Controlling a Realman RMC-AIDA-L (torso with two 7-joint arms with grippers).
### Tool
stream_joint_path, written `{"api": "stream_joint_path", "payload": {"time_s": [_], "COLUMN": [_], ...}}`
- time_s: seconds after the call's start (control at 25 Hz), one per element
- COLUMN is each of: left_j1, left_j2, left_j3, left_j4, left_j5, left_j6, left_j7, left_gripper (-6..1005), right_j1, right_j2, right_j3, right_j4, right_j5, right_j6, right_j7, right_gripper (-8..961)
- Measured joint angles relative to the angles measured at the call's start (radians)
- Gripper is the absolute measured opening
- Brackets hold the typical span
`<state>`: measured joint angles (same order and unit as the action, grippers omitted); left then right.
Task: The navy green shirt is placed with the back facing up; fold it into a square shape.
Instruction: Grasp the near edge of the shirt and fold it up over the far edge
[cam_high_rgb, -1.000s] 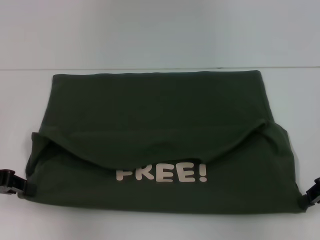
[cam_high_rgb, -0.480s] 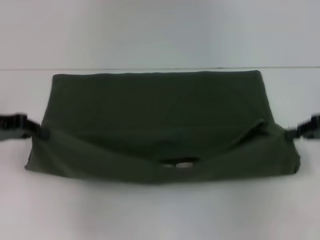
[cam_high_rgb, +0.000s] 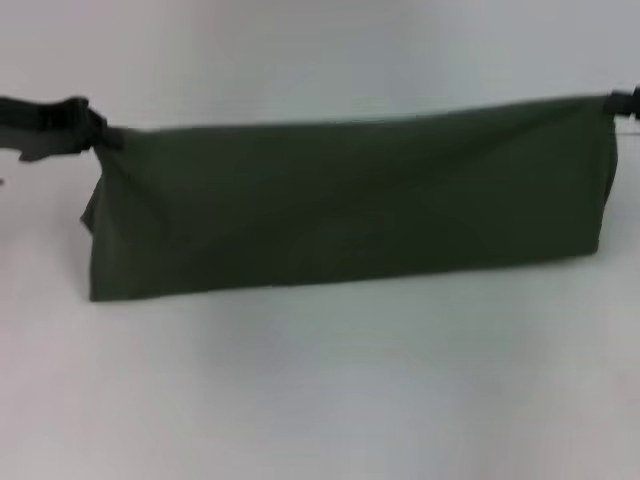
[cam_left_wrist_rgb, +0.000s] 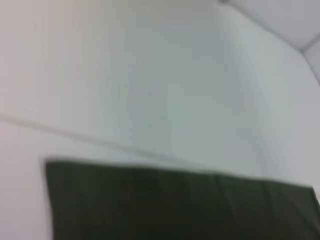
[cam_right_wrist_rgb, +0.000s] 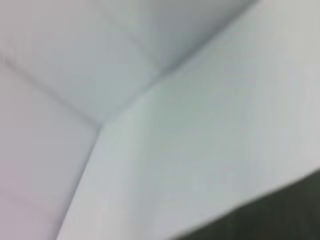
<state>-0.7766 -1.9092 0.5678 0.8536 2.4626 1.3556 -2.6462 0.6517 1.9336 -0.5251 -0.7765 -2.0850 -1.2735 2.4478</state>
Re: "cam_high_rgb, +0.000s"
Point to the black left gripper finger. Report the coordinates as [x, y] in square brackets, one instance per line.
[105, 132]

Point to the dark green t-shirt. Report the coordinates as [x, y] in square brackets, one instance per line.
[350, 200]

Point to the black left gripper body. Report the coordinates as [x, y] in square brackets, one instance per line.
[40, 125]

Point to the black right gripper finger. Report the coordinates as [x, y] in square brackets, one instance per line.
[625, 104]

